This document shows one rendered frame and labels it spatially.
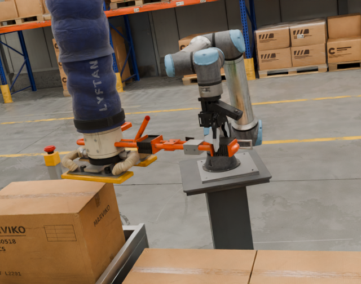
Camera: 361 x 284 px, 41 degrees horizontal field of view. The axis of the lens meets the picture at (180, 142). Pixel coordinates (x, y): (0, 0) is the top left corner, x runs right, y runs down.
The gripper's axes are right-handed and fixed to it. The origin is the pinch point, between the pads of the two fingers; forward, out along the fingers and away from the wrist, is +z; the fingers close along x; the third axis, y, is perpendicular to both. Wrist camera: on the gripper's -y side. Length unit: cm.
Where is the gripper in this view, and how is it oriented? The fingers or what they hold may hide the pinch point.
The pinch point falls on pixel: (223, 145)
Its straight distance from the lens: 189.5
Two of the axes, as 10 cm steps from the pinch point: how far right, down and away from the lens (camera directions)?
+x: -5.1, 3.3, -7.9
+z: 1.5, 9.4, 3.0
